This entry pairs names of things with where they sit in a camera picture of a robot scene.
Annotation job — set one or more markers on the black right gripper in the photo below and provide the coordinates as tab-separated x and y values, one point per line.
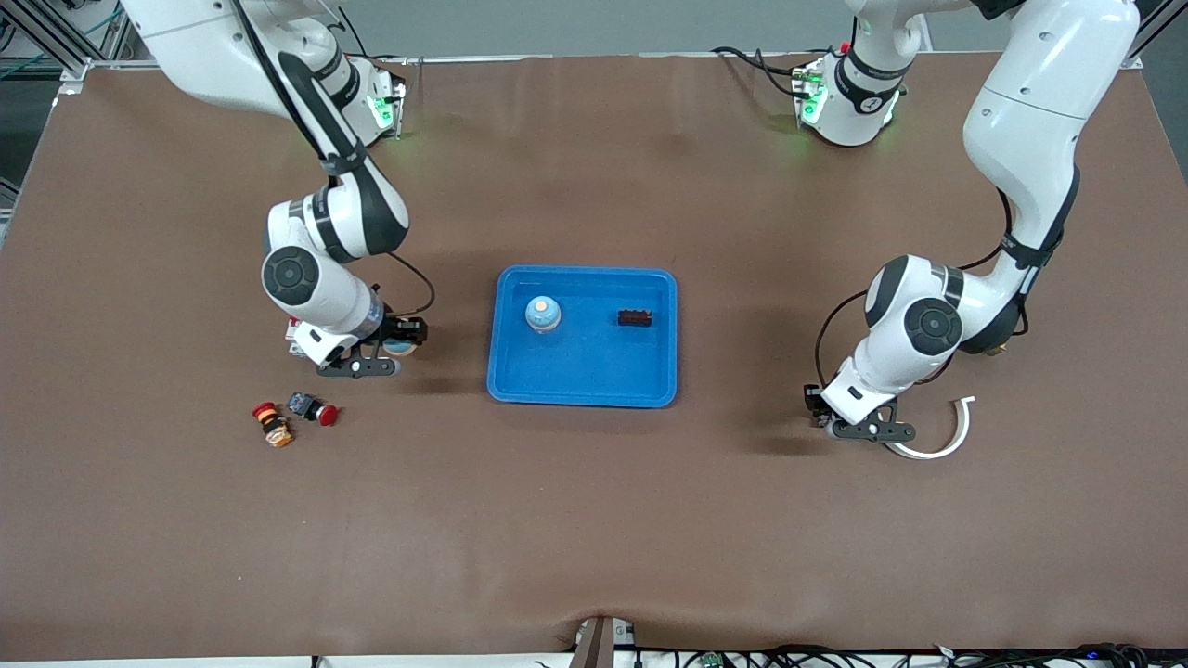
401	330

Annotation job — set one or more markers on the blue bell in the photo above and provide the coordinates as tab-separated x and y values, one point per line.
543	314
401	349

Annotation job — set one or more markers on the dark brown relay block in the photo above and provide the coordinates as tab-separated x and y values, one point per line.
635	318

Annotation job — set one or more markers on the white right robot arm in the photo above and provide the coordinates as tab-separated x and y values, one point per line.
306	278

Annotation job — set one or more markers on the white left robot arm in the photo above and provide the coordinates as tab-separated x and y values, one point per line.
933	325

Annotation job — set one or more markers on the blue plastic tray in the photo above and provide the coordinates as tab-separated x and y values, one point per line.
585	366

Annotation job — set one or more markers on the white curved plastic clamp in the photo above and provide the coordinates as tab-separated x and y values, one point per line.
961	431

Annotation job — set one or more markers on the white red circuit breaker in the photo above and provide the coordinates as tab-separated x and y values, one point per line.
292	348

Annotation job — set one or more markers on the red black emergency stop button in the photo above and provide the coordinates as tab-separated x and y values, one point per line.
311	406

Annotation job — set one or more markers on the brown table mat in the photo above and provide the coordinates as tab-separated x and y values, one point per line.
594	520

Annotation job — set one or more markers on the orange red push button switch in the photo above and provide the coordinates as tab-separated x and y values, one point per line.
274	427

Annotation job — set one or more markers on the metal table edge bracket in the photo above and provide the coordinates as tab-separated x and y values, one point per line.
599	645

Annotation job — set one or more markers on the aluminium frame post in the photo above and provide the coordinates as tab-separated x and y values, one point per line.
72	74
1130	61

